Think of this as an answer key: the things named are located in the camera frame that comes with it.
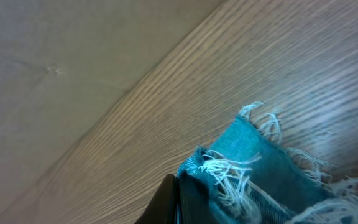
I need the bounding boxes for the blue denim jeans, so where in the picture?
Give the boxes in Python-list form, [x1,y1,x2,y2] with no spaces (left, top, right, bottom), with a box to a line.
[177,101,358,224]

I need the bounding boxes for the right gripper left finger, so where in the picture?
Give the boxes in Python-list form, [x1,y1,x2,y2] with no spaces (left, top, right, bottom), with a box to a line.
[135,174,179,224]

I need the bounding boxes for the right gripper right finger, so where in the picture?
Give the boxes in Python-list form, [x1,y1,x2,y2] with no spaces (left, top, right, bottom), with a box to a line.
[177,172,219,224]

